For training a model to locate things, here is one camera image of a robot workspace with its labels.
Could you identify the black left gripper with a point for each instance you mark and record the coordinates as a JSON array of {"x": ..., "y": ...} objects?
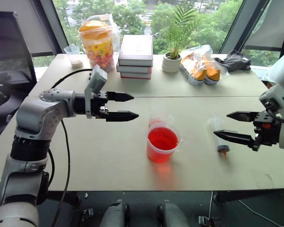
[{"x": 99, "y": 97}]

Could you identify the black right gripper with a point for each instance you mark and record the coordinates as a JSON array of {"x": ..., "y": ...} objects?
[{"x": 267, "y": 132}]

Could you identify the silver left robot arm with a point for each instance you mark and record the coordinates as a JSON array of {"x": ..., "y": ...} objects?
[{"x": 30, "y": 113}]

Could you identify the clear plastic syringe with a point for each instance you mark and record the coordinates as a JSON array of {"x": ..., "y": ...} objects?
[{"x": 217, "y": 125}]

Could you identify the small clear plastic cup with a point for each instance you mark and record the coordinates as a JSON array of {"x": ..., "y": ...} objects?
[{"x": 157, "y": 116}]

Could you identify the cup of red liquid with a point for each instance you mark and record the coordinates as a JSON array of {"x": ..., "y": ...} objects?
[{"x": 162, "y": 144}]

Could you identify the red cover book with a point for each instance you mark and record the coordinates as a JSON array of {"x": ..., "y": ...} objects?
[{"x": 135, "y": 75}]

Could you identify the white-edged dark cover book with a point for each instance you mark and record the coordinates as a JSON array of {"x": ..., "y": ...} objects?
[{"x": 133, "y": 69}]

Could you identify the grey hardcover book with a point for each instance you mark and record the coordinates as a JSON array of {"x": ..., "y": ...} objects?
[{"x": 136, "y": 50}]

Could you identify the dark grey cloth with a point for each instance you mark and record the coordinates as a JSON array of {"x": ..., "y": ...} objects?
[{"x": 234, "y": 62}]

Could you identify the bagged yellow-lidded snack tub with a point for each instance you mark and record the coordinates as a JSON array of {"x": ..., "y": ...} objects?
[{"x": 98, "y": 45}]

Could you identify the potted green palm plant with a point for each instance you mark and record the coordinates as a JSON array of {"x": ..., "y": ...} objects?
[{"x": 171, "y": 62}]

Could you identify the black table leg bar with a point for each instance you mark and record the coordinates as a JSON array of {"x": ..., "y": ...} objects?
[
  {"x": 64, "y": 197},
  {"x": 251, "y": 195}
]

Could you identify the person in white shirt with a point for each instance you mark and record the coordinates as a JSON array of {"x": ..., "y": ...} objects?
[{"x": 282, "y": 68}]

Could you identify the grey rounded shape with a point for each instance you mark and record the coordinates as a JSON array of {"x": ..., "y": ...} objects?
[
  {"x": 114, "y": 214},
  {"x": 172, "y": 215}
]

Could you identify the dark monitor screen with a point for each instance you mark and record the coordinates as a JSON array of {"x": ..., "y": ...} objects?
[{"x": 8, "y": 52}]

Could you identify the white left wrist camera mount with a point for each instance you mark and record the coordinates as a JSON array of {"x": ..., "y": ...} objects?
[{"x": 97, "y": 79}]

